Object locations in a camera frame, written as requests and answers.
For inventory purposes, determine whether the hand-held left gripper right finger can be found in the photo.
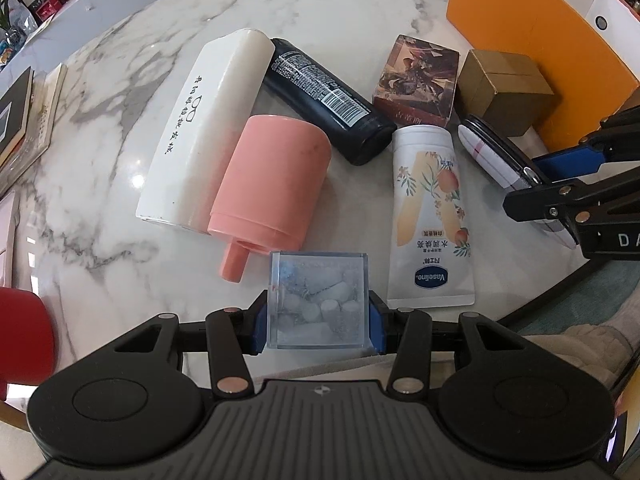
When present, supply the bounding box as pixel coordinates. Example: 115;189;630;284
367;291;527;396

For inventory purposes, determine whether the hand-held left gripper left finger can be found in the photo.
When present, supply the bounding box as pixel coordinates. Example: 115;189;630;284
115;290;272;397

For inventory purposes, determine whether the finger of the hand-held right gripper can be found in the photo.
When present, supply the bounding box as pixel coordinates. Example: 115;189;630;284
530;108;640;177
502;172;640;224

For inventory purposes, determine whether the clear plastic box of cotton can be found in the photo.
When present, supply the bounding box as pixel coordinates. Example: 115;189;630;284
266;250;372;351

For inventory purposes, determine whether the plaid glasses case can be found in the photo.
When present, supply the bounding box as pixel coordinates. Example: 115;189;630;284
457;115;585;250

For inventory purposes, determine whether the brown cardboard box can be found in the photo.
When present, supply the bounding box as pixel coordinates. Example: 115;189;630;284
456;49;563;138

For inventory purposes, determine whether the orange storage box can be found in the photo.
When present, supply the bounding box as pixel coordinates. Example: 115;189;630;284
445;0;640;155

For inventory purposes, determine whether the black bottle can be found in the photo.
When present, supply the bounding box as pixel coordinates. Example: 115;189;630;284
262;37;398;167

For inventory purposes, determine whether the teal rug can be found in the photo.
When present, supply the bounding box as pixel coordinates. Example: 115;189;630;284
497;259;640;333

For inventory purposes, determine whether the beige fuzzy clothing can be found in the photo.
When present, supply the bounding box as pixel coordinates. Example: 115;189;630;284
520;304;637;388

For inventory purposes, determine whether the white floral lotion tube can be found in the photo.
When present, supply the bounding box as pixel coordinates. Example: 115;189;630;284
386;124;476;308

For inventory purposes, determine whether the printed card box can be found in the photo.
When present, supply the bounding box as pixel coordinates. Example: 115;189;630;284
371;34;461;128

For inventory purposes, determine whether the red chair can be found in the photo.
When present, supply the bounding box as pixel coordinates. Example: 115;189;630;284
0;286;57;402

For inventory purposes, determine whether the pink book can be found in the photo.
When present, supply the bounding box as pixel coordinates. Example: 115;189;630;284
0;191;22;288

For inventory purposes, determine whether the stack of books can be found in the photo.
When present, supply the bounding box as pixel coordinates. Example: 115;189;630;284
0;64;69;191

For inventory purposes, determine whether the black book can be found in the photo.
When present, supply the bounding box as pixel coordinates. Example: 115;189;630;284
0;66;36;166

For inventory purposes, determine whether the potted plant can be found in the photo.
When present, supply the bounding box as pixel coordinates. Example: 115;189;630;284
0;0;31;51

